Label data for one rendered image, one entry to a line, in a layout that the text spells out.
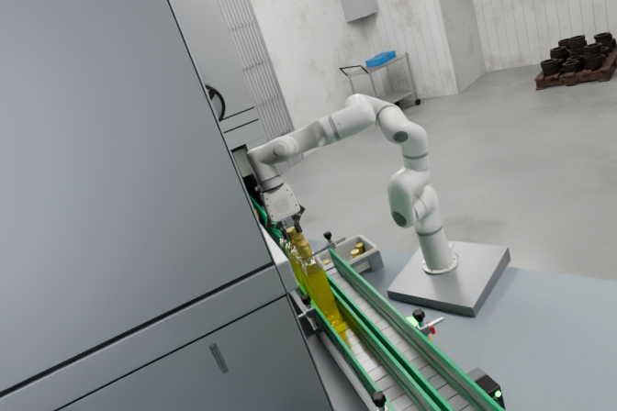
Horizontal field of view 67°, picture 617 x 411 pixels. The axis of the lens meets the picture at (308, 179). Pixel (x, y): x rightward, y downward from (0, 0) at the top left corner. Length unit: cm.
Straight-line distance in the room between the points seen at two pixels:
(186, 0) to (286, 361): 181
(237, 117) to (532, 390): 171
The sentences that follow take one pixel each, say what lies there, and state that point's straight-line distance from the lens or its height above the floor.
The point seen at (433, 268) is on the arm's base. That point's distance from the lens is 172.
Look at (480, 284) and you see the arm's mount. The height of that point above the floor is 79.
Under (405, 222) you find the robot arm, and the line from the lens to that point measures 155.
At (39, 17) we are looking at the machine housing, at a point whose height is 186.
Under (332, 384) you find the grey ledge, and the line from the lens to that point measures 131.
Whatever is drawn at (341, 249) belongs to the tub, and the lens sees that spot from 198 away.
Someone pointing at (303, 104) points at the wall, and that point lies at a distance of 625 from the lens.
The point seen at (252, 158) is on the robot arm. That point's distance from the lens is 142.
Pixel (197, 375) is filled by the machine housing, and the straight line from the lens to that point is 87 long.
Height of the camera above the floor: 177
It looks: 19 degrees down
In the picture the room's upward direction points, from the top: 19 degrees counter-clockwise
